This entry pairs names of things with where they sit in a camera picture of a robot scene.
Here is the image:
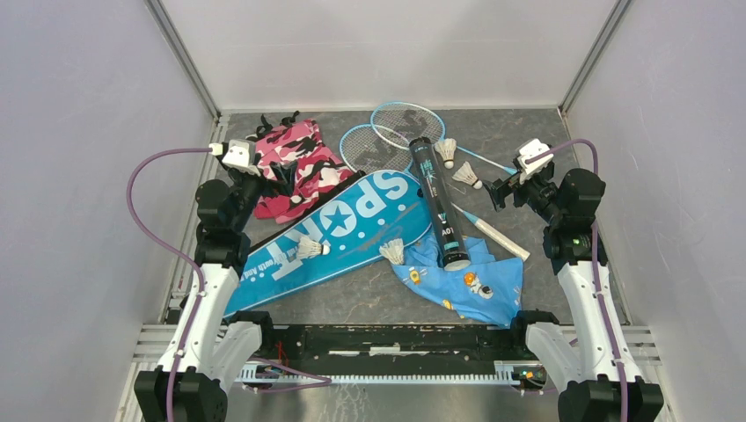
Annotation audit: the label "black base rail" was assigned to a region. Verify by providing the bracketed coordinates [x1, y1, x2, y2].
[238, 324, 548, 390]

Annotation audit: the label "black shuttlecock tube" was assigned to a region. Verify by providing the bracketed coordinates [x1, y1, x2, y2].
[408, 137, 471, 272]

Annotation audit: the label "rear blue badminton racket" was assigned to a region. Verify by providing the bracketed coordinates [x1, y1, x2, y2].
[370, 101, 516, 175]

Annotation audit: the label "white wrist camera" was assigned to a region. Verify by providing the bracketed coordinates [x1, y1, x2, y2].
[517, 138, 553, 185]
[208, 139, 262, 176]

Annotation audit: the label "shuttlecock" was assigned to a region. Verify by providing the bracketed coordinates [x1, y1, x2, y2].
[434, 138, 457, 169]
[379, 238, 404, 266]
[452, 162, 483, 189]
[296, 235, 331, 259]

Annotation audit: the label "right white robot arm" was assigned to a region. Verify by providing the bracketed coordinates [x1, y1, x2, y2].
[486, 153, 664, 421]

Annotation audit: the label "blue astronaut print cloth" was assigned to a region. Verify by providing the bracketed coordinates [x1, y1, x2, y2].
[392, 233, 523, 329]

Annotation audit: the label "blue sport racket bag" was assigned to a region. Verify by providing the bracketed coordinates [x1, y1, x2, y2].
[223, 170, 432, 317]

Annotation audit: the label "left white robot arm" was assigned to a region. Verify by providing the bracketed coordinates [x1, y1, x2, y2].
[134, 171, 278, 421]

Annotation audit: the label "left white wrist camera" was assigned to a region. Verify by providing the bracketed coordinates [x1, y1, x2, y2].
[208, 139, 262, 176]

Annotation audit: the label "pink camouflage shorts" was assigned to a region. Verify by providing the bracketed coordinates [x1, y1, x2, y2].
[245, 113, 355, 224]

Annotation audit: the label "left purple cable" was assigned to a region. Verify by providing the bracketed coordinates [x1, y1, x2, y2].
[126, 147, 213, 422]

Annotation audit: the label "blue badminton racket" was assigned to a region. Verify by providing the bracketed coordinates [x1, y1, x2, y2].
[339, 124, 530, 261]
[370, 101, 516, 175]

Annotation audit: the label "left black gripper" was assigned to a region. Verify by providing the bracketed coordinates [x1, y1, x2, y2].
[230, 153, 296, 232]

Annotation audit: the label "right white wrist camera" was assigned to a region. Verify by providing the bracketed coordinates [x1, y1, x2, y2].
[517, 138, 553, 185]

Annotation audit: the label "front blue badminton racket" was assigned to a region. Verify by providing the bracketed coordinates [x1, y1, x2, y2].
[339, 124, 530, 261]

